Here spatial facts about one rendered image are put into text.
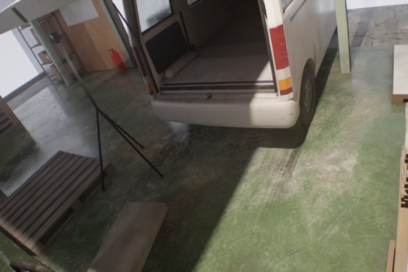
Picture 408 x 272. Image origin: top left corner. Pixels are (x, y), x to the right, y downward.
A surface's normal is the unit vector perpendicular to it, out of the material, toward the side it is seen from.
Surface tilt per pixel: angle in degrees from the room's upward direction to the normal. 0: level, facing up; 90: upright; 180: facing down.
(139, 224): 0
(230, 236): 0
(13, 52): 90
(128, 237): 0
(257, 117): 89
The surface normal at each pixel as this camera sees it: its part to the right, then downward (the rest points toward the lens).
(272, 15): -0.23, 0.39
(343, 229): -0.29, -0.78
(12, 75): 0.84, 0.07
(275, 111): -0.40, 0.56
